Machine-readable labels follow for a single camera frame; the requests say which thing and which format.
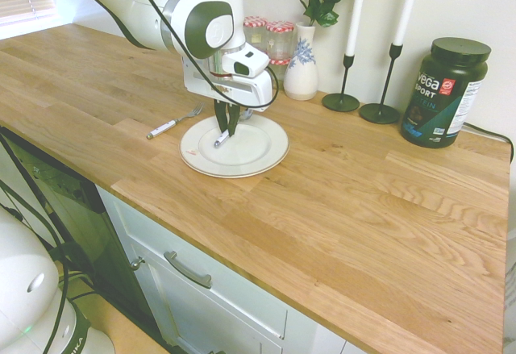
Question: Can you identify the white vase with blue print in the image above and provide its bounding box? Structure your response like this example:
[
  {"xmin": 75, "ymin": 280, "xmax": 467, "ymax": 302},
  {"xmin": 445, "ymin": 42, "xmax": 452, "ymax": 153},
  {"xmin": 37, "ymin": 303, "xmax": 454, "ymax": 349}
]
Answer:
[{"xmin": 283, "ymin": 22, "xmax": 319, "ymax": 102}]

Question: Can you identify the white taper candle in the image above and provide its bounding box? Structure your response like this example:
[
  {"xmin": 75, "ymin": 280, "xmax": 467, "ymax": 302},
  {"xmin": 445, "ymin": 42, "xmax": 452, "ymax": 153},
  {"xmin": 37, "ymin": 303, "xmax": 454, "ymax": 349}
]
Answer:
[
  {"xmin": 345, "ymin": 0, "xmax": 371, "ymax": 56},
  {"xmin": 392, "ymin": 0, "xmax": 424, "ymax": 47}
]

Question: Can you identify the white gold-rimmed plate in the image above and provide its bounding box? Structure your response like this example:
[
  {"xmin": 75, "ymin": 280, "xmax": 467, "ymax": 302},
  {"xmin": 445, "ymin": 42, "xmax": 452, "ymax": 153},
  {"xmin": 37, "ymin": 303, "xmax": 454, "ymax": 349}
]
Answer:
[{"xmin": 179, "ymin": 114, "xmax": 290, "ymax": 179}]

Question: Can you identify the silver drawer handle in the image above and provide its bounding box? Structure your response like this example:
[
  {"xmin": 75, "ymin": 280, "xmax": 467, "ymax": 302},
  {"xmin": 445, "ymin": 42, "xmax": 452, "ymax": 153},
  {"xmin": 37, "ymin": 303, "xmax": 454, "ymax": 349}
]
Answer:
[{"xmin": 163, "ymin": 250, "xmax": 213, "ymax": 289}]

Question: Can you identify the black power cable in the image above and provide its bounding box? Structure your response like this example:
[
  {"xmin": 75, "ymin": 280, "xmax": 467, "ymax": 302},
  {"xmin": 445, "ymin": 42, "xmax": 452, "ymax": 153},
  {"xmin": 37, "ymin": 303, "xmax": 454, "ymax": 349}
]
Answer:
[{"xmin": 463, "ymin": 122, "xmax": 515, "ymax": 154}]

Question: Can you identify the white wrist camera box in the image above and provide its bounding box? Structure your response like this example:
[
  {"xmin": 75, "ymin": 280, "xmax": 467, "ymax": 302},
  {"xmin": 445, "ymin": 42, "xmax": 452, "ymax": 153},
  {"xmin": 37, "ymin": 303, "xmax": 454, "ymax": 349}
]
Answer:
[{"xmin": 220, "ymin": 47, "xmax": 271, "ymax": 80}]

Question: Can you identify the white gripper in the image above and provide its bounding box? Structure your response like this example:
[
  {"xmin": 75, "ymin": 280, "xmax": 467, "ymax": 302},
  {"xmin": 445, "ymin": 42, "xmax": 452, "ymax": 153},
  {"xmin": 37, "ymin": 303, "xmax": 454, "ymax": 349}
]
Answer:
[{"xmin": 181, "ymin": 53, "xmax": 276, "ymax": 135}]

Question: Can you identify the glass jar red checkered lid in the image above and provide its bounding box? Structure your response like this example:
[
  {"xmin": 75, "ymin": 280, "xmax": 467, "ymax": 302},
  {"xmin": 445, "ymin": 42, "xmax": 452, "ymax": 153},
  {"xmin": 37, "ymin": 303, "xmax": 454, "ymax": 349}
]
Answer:
[
  {"xmin": 264, "ymin": 20, "xmax": 295, "ymax": 60},
  {"xmin": 243, "ymin": 15, "xmax": 268, "ymax": 53},
  {"xmin": 268, "ymin": 57, "xmax": 292, "ymax": 89}
]

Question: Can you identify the black candle holder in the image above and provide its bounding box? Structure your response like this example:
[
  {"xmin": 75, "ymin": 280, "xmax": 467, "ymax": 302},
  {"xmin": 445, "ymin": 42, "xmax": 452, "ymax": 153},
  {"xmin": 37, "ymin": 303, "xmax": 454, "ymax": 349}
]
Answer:
[
  {"xmin": 321, "ymin": 52, "xmax": 360, "ymax": 113},
  {"xmin": 358, "ymin": 42, "xmax": 403, "ymax": 125}
]

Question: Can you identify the white drawer front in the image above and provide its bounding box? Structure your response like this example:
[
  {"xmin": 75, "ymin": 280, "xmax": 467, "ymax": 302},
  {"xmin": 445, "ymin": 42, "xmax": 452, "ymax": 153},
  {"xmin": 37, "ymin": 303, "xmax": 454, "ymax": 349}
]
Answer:
[{"xmin": 96, "ymin": 186, "xmax": 289, "ymax": 341}]

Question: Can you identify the white-handled metal fork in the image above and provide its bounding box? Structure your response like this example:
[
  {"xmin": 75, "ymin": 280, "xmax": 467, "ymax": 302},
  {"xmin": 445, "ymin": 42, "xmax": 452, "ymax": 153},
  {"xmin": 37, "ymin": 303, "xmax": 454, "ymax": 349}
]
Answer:
[{"xmin": 146, "ymin": 102, "xmax": 206, "ymax": 140}]

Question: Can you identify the white-handled metal spoon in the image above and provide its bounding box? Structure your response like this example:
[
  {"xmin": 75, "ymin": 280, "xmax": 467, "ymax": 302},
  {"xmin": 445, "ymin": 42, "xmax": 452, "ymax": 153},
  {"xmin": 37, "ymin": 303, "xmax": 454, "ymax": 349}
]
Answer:
[{"xmin": 213, "ymin": 108, "xmax": 255, "ymax": 148}]

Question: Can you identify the black dishwasher front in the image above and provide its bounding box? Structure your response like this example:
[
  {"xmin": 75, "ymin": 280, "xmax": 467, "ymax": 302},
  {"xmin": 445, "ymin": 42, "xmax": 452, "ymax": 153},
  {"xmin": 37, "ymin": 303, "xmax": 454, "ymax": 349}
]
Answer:
[{"xmin": 0, "ymin": 126, "xmax": 162, "ymax": 343}]

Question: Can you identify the dark green protein powder tub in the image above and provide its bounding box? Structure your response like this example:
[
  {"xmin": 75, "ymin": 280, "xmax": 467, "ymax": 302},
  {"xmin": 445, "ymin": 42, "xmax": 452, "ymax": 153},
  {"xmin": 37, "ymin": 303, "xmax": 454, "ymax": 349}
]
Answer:
[{"xmin": 399, "ymin": 37, "xmax": 493, "ymax": 149}]

